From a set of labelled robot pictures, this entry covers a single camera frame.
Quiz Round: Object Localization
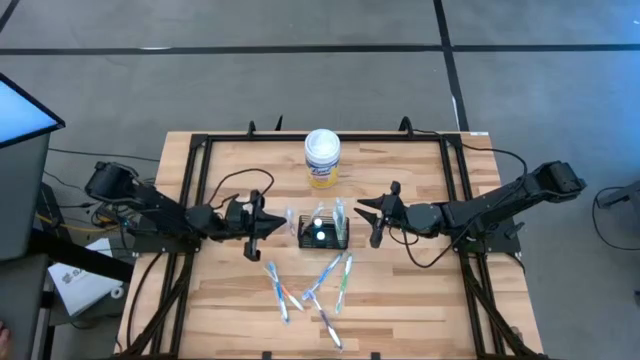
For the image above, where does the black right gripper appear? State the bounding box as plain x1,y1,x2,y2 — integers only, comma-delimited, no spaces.
353,182,406,249

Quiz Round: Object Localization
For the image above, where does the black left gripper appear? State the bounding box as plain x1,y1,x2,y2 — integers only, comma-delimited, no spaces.
225,188,288,262

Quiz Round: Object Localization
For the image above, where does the black wire caddy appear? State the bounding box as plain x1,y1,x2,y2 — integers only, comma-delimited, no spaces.
297,214,350,250

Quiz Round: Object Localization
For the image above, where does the blue toothbrush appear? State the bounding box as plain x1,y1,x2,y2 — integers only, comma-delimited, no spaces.
264,260,291,325
301,251,346,301

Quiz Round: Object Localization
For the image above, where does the purple toothbrush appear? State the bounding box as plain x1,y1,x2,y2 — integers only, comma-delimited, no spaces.
305,291,345,351

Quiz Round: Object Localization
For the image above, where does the white disinfecting wipes canister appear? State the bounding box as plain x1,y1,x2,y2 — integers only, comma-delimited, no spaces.
303,128,343,190

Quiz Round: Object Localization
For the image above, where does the white printed booklet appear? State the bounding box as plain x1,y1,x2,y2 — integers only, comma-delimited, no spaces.
47,237,125,317

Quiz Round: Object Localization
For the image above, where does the black furniture foot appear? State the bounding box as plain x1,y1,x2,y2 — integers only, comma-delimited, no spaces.
595,179,640,211

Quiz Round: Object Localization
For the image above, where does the large display screen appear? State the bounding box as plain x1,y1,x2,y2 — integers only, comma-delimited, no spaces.
0,72,67,261

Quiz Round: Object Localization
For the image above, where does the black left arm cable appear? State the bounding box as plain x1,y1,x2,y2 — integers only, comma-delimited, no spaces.
207,168,276,209

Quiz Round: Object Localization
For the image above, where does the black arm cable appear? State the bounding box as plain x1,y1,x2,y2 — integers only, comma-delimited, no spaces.
397,227,471,270
207,168,276,209

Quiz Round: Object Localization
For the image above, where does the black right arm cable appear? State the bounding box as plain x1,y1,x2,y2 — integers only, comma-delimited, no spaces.
397,227,471,270

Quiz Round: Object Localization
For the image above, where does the black aluminium table frame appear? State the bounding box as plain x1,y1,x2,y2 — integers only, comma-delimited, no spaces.
114,119,549,360

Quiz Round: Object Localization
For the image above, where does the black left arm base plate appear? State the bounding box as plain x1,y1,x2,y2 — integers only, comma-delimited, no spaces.
130,214,204,256

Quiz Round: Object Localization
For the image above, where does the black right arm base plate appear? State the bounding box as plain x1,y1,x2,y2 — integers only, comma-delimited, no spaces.
452,212,522,255

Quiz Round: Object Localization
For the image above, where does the black floor cable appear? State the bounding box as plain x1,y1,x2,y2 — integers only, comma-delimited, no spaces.
47,147,161,164
592,185,640,252

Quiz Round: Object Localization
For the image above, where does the yellow cable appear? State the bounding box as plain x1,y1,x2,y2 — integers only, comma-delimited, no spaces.
34,212,136,235

